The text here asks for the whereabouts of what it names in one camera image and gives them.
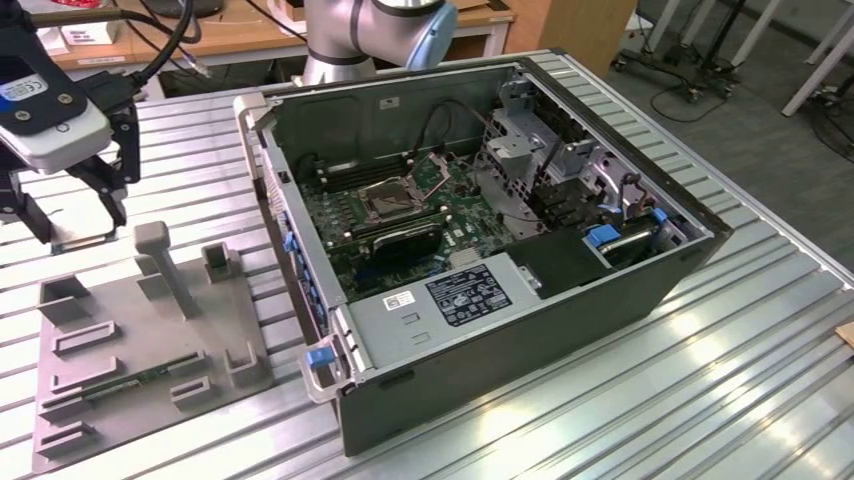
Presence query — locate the small white printed box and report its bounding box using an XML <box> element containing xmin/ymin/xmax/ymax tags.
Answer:
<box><xmin>59</xmin><ymin>24</ymin><xmax>120</xmax><ymax>47</ymax></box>

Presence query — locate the silver square CPU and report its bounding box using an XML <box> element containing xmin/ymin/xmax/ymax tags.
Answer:
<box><xmin>50</xmin><ymin>219</ymin><xmax>119</xmax><ymax>253</ymax></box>

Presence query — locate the white table frame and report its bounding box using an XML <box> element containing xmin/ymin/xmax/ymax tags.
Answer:
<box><xmin>780</xmin><ymin>19</ymin><xmax>854</xmax><ymax>117</ymax></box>

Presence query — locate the green RAM stick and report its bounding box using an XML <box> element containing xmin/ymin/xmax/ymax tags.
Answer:
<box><xmin>80</xmin><ymin>364</ymin><xmax>177</xmax><ymax>403</ymax></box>

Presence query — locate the black looped wire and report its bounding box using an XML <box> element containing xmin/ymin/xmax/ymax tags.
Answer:
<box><xmin>410</xmin><ymin>99</ymin><xmax>502</xmax><ymax>156</ymax></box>

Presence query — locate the thin cable with plug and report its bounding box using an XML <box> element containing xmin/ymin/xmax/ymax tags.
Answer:
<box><xmin>170</xmin><ymin>44</ymin><xmax>215</xmax><ymax>77</ymax></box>

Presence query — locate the CPU socket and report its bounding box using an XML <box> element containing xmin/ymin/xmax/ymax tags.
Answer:
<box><xmin>357</xmin><ymin>182</ymin><xmax>433</xmax><ymax>226</ymax></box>

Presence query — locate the black rolling stand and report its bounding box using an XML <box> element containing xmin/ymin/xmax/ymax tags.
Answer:
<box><xmin>613</xmin><ymin>0</ymin><xmax>746</xmax><ymax>104</ymax></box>

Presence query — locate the metal disk bay cage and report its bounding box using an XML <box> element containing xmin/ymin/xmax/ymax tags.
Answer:
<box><xmin>477</xmin><ymin>107</ymin><xmax>562</xmax><ymax>236</ymax></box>

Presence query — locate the black drive bay cover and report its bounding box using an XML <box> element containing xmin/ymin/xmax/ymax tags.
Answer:
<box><xmin>503</xmin><ymin>229</ymin><xmax>616</xmax><ymax>301</ymax></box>

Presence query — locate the black open PC case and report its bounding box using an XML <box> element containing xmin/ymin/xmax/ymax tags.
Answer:
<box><xmin>231</xmin><ymin>53</ymin><xmax>734</xmax><ymax>457</ymax></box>

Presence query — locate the green motherboard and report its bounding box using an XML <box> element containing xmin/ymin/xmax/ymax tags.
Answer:
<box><xmin>297</xmin><ymin>154</ymin><xmax>515</xmax><ymax>291</ymax></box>

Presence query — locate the wooden cabinet panel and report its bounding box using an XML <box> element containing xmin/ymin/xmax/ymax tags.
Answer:
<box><xmin>510</xmin><ymin>0</ymin><xmax>636</xmax><ymax>79</ymax></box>

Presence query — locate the grey power supply unit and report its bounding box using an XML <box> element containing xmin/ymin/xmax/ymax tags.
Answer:
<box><xmin>343</xmin><ymin>252</ymin><xmax>542</xmax><ymax>371</ymax></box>

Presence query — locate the blue disk carrier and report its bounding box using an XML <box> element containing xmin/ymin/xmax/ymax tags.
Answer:
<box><xmin>580</xmin><ymin>224</ymin><xmax>622</xmax><ymax>251</ymax></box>

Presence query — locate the black round monitor base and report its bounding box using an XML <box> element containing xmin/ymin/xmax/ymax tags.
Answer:
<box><xmin>145</xmin><ymin>0</ymin><xmax>227</xmax><ymax>17</ymax></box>

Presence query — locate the brown sleeved cable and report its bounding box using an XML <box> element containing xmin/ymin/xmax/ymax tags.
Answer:
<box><xmin>30</xmin><ymin>8</ymin><xmax>123</xmax><ymax>27</ymax></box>

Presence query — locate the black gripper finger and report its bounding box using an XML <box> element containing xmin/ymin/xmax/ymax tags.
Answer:
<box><xmin>68</xmin><ymin>106</ymin><xmax>145</xmax><ymax>231</ymax></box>
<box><xmin>0</xmin><ymin>169</ymin><xmax>55</xmax><ymax>245</ymax></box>

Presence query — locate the metal socket cover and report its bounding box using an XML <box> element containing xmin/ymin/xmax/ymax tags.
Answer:
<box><xmin>406</xmin><ymin>152</ymin><xmax>459</xmax><ymax>195</ymax></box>

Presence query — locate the white open box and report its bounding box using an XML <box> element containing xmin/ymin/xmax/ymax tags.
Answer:
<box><xmin>266</xmin><ymin>0</ymin><xmax>313</xmax><ymax>37</ymax></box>

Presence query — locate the blue case latch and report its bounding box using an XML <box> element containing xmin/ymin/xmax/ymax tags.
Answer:
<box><xmin>303</xmin><ymin>344</ymin><xmax>335</xmax><ymax>371</ymax></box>

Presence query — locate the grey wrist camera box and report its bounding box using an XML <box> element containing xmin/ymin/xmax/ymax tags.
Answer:
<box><xmin>0</xmin><ymin>64</ymin><xmax>114</xmax><ymax>175</ymax></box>

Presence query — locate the white foam tray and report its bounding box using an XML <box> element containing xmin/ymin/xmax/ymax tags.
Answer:
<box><xmin>36</xmin><ymin>27</ymin><xmax>70</xmax><ymax>55</ymax></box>

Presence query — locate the grey parts rack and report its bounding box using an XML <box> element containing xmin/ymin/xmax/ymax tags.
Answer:
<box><xmin>31</xmin><ymin>219</ymin><xmax>277</xmax><ymax>475</ymax></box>

